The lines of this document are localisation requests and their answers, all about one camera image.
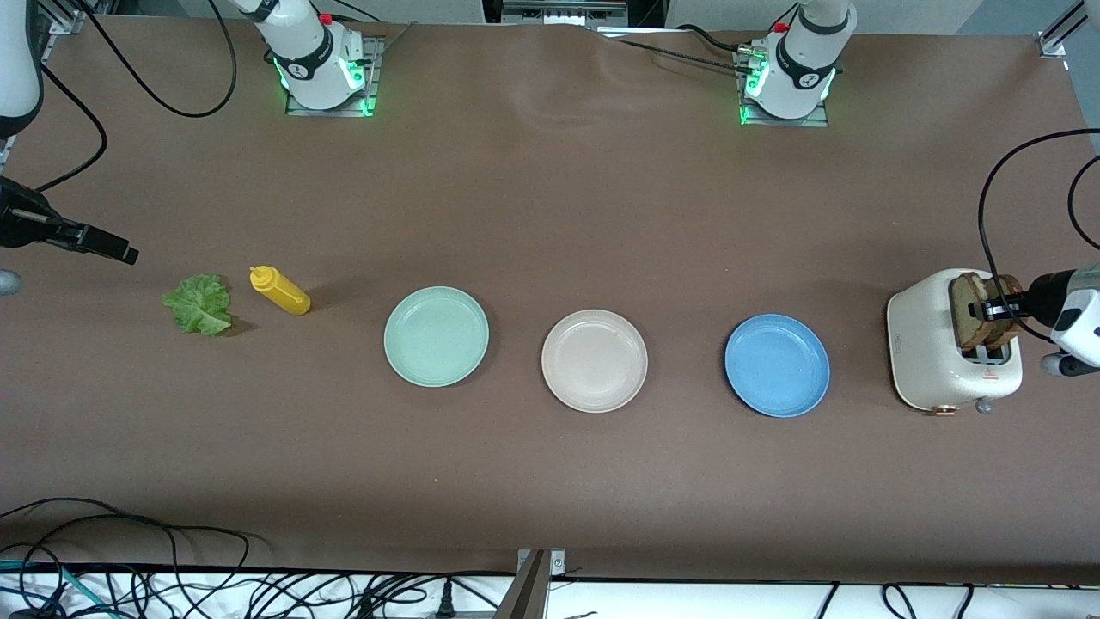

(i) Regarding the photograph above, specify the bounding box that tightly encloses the grey metal edge bracket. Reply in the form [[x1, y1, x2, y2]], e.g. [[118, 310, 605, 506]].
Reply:
[[494, 548, 566, 619]]

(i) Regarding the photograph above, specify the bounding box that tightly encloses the beige plate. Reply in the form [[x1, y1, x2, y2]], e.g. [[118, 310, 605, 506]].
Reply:
[[541, 309, 649, 414]]

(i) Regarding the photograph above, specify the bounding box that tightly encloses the blue plate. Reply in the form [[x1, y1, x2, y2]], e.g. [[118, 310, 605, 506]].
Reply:
[[724, 313, 832, 420]]

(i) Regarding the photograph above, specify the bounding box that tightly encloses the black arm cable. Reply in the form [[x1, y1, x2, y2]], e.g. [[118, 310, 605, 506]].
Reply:
[[978, 127, 1100, 345], [39, 0, 240, 194]]

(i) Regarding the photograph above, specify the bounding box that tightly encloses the aluminium frame rail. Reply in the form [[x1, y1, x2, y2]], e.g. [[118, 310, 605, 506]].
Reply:
[[43, 0, 91, 35], [1036, 0, 1100, 61]]

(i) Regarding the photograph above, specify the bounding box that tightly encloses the black braided base cable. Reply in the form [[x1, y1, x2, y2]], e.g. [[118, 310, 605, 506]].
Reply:
[[612, 36, 750, 77]]

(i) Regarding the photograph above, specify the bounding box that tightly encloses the light brown bread slice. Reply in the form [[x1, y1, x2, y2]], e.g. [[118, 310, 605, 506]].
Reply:
[[950, 273, 998, 349]]

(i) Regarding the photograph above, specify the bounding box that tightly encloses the green lettuce leaf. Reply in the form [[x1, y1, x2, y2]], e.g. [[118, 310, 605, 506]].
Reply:
[[161, 273, 235, 337]]

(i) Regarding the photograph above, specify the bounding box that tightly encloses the mint green plate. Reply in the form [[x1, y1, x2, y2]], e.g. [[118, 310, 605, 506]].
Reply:
[[383, 285, 491, 389]]

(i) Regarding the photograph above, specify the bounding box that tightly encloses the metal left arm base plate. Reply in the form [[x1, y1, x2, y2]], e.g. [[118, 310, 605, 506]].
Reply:
[[739, 47, 830, 128]]

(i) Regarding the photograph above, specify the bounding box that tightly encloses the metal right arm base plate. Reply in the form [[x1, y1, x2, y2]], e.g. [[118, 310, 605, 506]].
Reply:
[[285, 34, 381, 117]]

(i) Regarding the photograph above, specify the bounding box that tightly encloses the yellow mustard squeeze bottle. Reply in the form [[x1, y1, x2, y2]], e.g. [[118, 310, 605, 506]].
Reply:
[[249, 265, 313, 317]]

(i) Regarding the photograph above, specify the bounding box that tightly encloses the teal cable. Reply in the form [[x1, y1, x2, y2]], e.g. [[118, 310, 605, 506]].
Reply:
[[0, 559, 100, 619]]

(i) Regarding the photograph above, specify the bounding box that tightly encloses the bread slice with dark crust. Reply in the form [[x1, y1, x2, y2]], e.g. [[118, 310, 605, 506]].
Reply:
[[988, 273, 1032, 349]]

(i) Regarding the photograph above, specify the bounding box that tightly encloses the silver metal bracket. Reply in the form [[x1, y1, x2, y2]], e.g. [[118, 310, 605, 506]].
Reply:
[[501, 0, 630, 27]]

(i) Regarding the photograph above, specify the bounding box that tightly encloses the black looping floor cable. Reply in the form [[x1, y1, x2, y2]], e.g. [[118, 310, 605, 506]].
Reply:
[[0, 497, 252, 619]]

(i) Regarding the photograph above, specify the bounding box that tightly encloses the black smooth base cable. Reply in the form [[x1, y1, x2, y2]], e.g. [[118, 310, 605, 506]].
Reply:
[[675, 24, 759, 54]]

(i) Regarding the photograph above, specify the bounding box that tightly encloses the white toaster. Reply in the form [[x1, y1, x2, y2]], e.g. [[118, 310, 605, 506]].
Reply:
[[886, 267, 1025, 418]]

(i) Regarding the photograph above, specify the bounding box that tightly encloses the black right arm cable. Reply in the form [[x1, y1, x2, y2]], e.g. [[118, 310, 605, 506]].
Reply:
[[39, 0, 240, 194]]

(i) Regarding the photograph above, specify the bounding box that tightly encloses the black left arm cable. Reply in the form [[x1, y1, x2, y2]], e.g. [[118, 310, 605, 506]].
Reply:
[[978, 127, 1100, 345]]

